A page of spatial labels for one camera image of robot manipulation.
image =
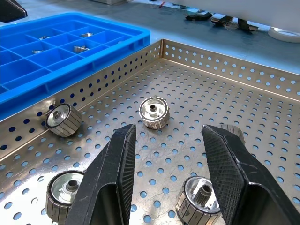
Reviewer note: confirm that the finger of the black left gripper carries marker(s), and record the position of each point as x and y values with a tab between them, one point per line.
10	9

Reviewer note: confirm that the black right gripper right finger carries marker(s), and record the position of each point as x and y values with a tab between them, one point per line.
234	178

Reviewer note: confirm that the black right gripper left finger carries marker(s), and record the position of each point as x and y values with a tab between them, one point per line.
105	178

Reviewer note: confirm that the blue compartment tray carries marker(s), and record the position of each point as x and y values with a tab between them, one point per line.
70	68

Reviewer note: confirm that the perforated metal tray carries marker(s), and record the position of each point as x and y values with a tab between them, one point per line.
187	93

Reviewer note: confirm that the white tape roll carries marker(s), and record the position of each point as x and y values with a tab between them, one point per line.
273	34

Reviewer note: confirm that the small red stick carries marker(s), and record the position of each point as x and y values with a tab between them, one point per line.
160	5

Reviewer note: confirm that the black curved scrap piece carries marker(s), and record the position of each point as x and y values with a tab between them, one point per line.
197	17

